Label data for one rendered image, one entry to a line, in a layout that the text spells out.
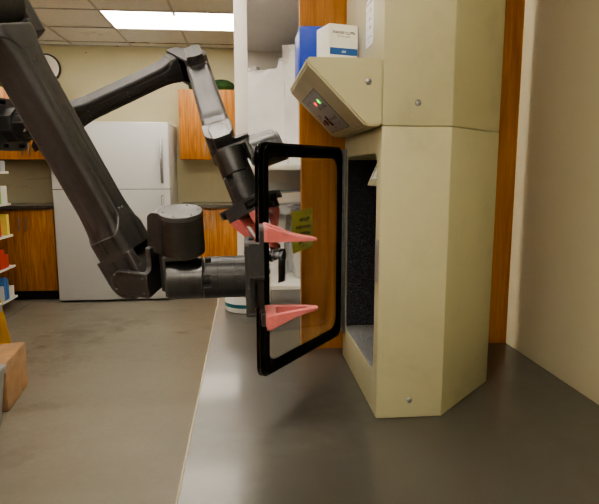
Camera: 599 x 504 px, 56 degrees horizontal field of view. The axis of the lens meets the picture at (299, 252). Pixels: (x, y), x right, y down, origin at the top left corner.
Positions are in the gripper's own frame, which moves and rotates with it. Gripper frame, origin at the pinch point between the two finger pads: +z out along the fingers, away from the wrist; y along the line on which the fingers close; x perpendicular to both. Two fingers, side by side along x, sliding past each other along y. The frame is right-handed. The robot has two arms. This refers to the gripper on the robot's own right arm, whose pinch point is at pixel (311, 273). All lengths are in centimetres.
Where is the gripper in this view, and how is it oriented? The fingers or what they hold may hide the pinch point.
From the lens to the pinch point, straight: 77.9
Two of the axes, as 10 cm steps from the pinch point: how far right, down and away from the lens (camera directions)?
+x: -0.9, -1.5, 9.8
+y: -0.2, -9.9, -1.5
